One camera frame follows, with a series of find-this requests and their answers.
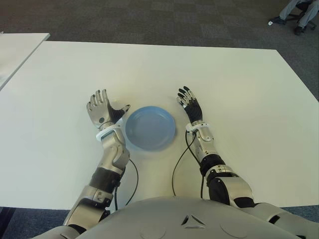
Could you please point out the white side table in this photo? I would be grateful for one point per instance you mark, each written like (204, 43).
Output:
(17, 54)

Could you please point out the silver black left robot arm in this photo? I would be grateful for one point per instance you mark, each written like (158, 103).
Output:
(111, 156)

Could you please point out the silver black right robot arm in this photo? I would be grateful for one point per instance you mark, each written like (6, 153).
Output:
(219, 171)

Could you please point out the blue round plate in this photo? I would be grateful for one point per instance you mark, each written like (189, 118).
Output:
(149, 128)

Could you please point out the seated person in grey trousers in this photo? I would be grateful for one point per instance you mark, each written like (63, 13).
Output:
(305, 15)

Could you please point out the grey robot torso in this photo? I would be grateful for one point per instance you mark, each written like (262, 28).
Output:
(179, 219)

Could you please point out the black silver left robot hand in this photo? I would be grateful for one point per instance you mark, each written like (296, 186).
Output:
(99, 114)

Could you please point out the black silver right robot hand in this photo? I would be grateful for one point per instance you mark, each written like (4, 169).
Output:
(194, 110)

